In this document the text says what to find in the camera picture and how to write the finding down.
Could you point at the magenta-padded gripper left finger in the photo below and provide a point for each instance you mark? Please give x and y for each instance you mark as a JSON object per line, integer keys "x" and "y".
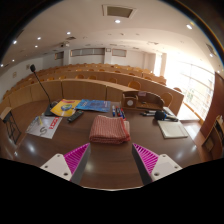
{"x": 56, "y": 165}

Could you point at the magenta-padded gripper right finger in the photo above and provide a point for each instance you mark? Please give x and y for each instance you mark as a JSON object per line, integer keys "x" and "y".
{"x": 163, "y": 165}

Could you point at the red white checked towel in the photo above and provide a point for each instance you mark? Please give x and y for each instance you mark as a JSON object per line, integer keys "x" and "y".
{"x": 108, "y": 130}

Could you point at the white notepad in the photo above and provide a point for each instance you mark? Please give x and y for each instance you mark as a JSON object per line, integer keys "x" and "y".
{"x": 171, "y": 129}

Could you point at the black handheld microphone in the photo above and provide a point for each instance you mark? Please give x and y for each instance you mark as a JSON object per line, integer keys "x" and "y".
{"x": 160, "y": 115}

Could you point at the black remote control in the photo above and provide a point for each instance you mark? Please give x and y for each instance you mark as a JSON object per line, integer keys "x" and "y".
{"x": 75, "y": 116}

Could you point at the black gooseneck desk microphone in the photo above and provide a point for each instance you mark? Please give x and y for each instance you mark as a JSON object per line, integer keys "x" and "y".
{"x": 48, "y": 112}

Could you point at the black marker pen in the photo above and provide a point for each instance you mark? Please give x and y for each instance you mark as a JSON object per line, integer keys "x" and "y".
{"x": 146, "y": 114}
{"x": 150, "y": 111}

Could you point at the yellow booklet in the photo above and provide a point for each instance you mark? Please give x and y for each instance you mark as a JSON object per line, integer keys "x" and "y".
{"x": 63, "y": 108}

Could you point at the wooden shelf unit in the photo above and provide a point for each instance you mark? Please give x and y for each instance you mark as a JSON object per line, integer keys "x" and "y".
{"x": 215, "y": 136}

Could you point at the black-framed folding chair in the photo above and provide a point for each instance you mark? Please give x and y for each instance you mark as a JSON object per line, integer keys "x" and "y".
{"x": 10, "y": 123}

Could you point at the blue booklet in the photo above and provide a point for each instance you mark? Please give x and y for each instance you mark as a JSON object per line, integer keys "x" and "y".
{"x": 93, "y": 105}

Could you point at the red marker pen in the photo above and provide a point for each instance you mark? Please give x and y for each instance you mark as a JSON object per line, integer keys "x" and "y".
{"x": 118, "y": 111}

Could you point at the wooden desk organizer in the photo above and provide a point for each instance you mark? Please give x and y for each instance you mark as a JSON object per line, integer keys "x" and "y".
{"x": 130, "y": 101}

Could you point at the blue marker pen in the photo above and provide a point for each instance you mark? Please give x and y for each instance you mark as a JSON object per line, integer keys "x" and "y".
{"x": 113, "y": 111}

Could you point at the wooden auditorium seat rows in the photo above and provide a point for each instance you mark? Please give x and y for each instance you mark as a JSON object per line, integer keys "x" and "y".
{"x": 83, "y": 90}

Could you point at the ceiling-mounted projector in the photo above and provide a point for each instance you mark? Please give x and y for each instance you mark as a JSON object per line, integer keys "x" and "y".
{"x": 64, "y": 44}

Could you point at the recessed ceiling lights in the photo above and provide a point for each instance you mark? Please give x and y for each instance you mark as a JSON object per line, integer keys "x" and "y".
{"x": 117, "y": 21}

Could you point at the square ceiling air vent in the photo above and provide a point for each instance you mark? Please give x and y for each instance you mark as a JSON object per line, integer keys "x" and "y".
{"x": 119, "y": 11}

